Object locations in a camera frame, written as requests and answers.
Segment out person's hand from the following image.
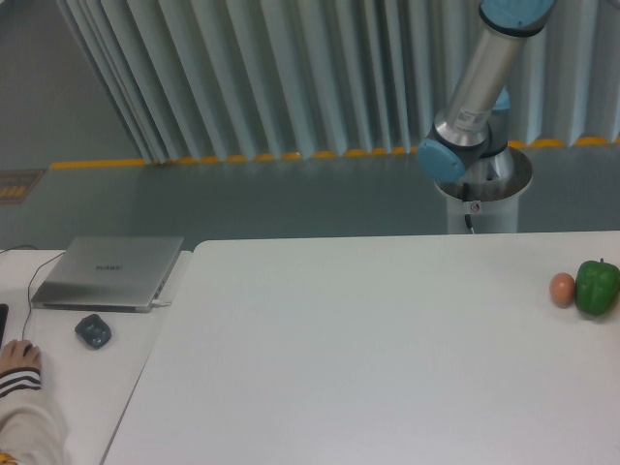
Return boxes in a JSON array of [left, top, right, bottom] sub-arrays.
[[0, 339, 42, 375]]

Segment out white sleeved forearm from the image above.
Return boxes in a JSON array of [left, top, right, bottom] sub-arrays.
[[1, 368, 66, 464]]

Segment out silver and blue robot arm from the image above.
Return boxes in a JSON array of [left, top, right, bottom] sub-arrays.
[[416, 1, 555, 183]]

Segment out green bell pepper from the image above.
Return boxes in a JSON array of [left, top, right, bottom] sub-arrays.
[[575, 259, 619, 317]]

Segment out black phone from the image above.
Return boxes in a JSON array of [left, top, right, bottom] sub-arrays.
[[0, 303, 9, 346]]

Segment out black earbuds case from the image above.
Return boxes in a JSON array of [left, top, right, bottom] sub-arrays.
[[75, 314, 112, 350]]

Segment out silver closed laptop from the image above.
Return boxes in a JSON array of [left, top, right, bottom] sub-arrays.
[[30, 236, 184, 313]]

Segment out white laptop plug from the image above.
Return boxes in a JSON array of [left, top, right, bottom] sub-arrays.
[[151, 300, 171, 308]]

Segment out white folded partition screen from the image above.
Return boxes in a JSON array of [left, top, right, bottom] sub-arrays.
[[59, 1, 619, 164]]

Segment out brown egg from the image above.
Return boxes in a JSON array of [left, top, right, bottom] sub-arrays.
[[548, 272, 575, 308]]

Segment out black mouse cable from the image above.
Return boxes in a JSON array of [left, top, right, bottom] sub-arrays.
[[0, 244, 67, 343]]

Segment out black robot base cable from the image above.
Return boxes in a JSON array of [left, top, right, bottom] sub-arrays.
[[460, 181, 477, 236]]

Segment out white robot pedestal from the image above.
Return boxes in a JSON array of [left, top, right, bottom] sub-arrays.
[[435, 146, 533, 234]]

